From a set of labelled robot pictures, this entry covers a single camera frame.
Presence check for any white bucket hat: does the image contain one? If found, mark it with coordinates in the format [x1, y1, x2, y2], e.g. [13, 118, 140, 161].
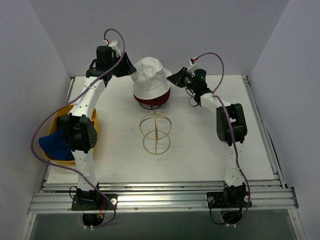
[130, 57, 172, 100]

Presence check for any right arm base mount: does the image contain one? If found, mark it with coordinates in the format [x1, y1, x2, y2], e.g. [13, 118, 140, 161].
[206, 192, 253, 228]

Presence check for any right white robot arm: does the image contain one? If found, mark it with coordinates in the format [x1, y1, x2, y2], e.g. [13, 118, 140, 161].
[167, 67, 249, 207]

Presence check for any yellow plastic bin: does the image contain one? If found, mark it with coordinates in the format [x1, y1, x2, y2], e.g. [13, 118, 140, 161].
[43, 104, 100, 166]

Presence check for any gold wire hat stand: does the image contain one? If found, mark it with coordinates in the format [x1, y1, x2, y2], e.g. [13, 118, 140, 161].
[139, 110, 172, 155]

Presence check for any aluminium right side rail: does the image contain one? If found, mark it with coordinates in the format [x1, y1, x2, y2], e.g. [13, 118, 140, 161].
[242, 75, 288, 189]

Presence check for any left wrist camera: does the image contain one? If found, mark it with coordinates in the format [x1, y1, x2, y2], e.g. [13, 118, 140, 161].
[103, 39, 122, 56]

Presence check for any red bucket hat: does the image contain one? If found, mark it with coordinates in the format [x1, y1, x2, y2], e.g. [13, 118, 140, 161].
[133, 89, 171, 106]

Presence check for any blue bucket hat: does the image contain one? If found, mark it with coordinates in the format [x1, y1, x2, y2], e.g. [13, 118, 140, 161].
[38, 127, 75, 161]

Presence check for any aluminium front rail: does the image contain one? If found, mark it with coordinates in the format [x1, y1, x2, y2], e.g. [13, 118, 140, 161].
[28, 180, 298, 214]

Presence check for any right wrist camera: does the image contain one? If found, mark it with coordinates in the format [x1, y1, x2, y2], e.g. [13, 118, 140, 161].
[187, 57, 200, 74]

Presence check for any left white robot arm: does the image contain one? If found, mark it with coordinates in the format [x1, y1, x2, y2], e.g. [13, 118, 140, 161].
[60, 42, 136, 210]

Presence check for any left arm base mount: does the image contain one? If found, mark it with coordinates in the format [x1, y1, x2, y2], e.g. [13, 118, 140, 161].
[68, 185, 118, 229]

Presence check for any black wire hat stand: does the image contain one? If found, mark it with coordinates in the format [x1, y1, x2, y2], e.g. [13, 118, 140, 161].
[139, 102, 162, 111]

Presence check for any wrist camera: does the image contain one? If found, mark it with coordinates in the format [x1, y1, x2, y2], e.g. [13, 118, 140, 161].
[103, 39, 122, 56]
[187, 57, 200, 74]

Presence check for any aluminium rail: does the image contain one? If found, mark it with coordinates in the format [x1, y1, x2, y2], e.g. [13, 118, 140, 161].
[28, 180, 298, 214]
[242, 75, 288, 189]

